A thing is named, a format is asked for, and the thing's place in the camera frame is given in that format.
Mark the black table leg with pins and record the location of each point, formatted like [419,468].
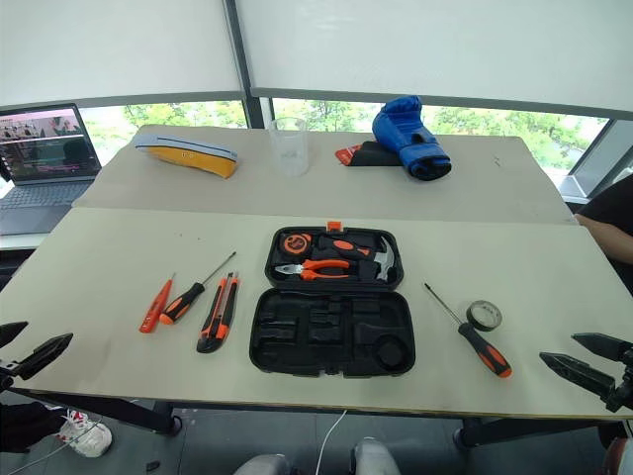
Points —
[109,408]
[519,428]

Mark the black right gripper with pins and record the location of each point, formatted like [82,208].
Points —
[623,388]

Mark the person in black shirt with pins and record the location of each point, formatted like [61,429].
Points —
[610,213]

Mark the dark window frame post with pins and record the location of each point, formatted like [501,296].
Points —
[247,74]

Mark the open laptop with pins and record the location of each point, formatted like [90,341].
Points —
[44,163]

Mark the orange black tape measure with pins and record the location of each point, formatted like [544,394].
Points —
[294,243]

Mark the blue boxing glove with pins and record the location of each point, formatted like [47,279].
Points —
[400,133]

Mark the black electrical tape roll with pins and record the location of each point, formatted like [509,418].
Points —
[476,320]

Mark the orange test pen screwdriver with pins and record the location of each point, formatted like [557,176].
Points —
[153,312]

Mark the white roller blind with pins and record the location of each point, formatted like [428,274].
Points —
[114,44]
[435,44]

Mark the white sneaker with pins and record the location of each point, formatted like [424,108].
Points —
[89,435]

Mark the black orange utility knife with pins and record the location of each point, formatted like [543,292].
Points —
[217,316]

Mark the black and red cloth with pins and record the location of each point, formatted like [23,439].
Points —
[368,156]

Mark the grey window side panel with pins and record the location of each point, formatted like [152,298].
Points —
[601,158]

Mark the black plastic tool case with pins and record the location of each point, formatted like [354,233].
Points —
[297,356]

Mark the grey yellow zip case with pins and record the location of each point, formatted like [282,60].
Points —
[198,161]

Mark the silver rounded robot leg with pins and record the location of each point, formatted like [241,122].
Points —
[262,465]
[376,457]

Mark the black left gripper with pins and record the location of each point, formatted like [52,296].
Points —
[9,373]

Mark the clear plastic measuring cup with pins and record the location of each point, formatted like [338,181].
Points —
[289,153]

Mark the small black floor scrap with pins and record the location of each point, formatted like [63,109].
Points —
[153,464]

